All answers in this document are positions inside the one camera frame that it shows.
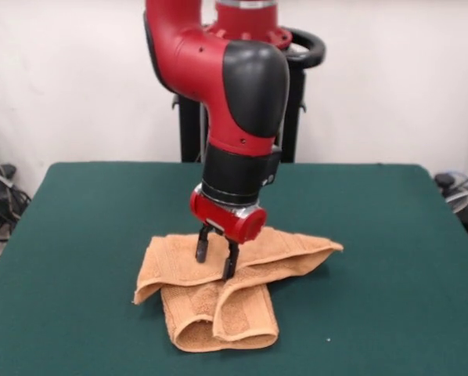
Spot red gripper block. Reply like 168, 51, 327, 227
189, 183, 267, 280

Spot tan terry towel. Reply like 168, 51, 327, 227
131, 225, 344, 353

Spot dark green table cloth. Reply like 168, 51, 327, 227
0, 162, 468, 376

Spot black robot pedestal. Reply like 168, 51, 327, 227
170, 25, 327, 164

